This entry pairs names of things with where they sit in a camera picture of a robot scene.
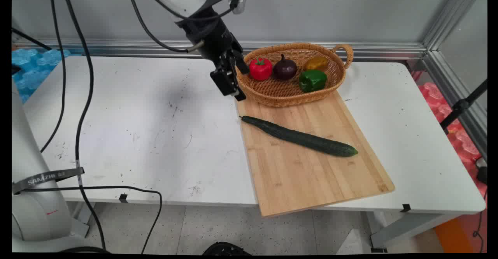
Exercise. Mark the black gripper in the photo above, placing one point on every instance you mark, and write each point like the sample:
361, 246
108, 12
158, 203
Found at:
210, 37

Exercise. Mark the long dark green cucumber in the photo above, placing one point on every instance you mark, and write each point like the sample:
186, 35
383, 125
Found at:
299, 137

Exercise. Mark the red bell pepper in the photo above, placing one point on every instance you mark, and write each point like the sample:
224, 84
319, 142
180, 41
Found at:
260, 70

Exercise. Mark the purple onion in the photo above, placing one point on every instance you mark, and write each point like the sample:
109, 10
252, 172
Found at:
285, 69

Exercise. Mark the woven wicker basket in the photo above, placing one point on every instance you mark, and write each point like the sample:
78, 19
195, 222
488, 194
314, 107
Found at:
284, 93

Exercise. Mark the green bell pepper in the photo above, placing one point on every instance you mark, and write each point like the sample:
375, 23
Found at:
312, 81

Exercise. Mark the yellow bell pepper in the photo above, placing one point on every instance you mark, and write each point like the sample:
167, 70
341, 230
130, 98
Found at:
316, 63

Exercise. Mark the bamboo cutting board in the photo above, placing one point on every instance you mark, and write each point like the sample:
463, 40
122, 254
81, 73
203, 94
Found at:
311, 173

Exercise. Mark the black tape tab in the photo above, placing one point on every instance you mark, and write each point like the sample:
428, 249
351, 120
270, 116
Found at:
405, 208
123, 198

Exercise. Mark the black round object on floor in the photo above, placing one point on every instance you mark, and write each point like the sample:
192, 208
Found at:
225, 248

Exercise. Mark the blue foam padding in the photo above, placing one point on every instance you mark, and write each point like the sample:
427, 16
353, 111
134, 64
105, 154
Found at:
33, 72

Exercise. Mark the grey straight table leg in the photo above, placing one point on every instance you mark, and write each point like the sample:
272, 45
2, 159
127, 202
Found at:
81, 220

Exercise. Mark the black tripod stand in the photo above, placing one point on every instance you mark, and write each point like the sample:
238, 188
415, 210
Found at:
463, 105

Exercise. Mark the grey angled table leg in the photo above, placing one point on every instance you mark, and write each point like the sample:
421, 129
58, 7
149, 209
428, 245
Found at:
404, 228

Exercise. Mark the red foam padding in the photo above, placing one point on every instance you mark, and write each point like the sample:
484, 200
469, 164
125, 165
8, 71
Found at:
461, 138

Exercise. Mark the black device on floor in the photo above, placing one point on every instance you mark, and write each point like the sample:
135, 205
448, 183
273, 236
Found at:
482, 173

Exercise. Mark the orange floor mat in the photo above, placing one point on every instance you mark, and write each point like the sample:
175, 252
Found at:
451, 235

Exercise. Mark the horizontal aluminium frame rail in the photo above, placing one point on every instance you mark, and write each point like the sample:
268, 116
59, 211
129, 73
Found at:
311, 48

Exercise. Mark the aluminium side rail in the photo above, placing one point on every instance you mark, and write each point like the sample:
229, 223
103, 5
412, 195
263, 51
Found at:
455, 91

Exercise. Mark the aluminium corner post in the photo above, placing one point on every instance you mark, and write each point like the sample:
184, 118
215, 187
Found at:
453, 16

